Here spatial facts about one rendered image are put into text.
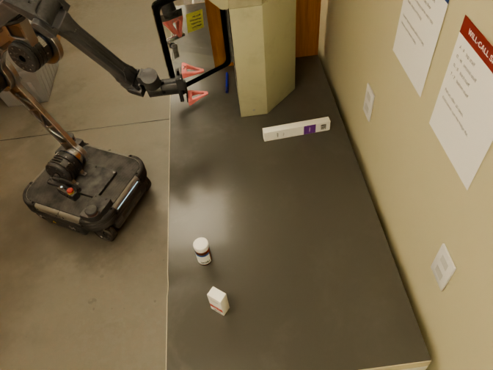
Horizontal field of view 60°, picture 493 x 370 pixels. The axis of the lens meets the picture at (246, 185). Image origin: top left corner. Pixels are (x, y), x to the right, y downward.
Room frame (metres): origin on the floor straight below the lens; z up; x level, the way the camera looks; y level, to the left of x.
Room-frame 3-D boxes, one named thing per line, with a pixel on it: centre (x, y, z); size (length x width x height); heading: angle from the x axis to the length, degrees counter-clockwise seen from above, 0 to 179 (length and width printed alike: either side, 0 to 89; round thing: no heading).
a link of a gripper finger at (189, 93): (1.27, 0.15, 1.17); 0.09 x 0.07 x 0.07; 91
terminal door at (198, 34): (1.59, 0.13, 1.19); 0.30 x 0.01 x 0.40; 123
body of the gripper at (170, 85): (1.27, 0.22, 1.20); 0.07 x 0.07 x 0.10; 1
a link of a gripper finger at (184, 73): (1.27, 0.15, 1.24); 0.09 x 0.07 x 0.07; 91
